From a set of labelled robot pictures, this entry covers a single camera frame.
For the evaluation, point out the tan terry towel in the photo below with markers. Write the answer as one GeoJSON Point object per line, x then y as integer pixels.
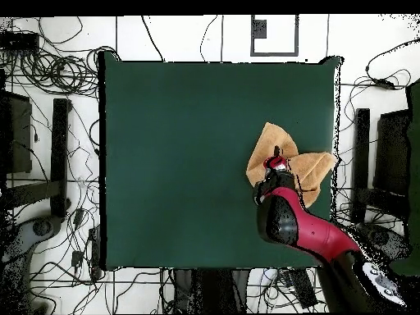
{"type": "Point", "coordinates": [272, 141]}

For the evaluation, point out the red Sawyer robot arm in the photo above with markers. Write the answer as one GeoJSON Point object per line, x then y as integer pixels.
{"type": "Point", "coordinates": [315, 236]}

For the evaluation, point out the flat black box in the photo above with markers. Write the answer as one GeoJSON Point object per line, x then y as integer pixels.
{"type": "Point", "coordinates": [19, 41]}

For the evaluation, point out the dark green table cloth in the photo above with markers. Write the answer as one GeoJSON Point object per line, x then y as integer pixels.
{"type": "Point", "coordinates": [164, 131]}

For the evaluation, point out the black equipment box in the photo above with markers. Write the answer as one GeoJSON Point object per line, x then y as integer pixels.
{"type": "Point", "coordinates": [19, 137]}
{"type": "Point", "coordinates": [392, 151]}

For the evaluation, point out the black power adapter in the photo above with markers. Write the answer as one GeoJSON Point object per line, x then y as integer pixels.
{"type": "Point", "coordinates": [77, 259]}
{"type": "Point", "coordinates": [79, 216]}
{"type": "Point", "coordinates": [384, 84]}

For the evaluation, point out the black power strip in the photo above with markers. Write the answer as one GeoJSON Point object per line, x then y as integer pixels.
{"type": "Point", "coordinates": [303, 288]}
{"type": "Point", "coordinates": [95, 252]}

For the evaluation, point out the grey office chair base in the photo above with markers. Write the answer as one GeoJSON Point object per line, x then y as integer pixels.
{"type": "Point", "coordinates": [387, 239]}
{"type": "Point", "coordinates": [42, 227]}

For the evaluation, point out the green hanging cloth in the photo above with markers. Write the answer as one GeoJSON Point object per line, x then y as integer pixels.
{"type": "Point", "coordinates": [414, 164]}

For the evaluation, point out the black stand frame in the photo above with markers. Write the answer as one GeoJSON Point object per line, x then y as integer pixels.
{"type": "Point", "coordinates": [361, 164]}
{"type": "Point", "coordinates": [59, 157]}

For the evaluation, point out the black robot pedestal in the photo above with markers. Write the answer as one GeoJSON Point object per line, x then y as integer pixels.
{"type": "Point", "coordinates": [213, 292]}

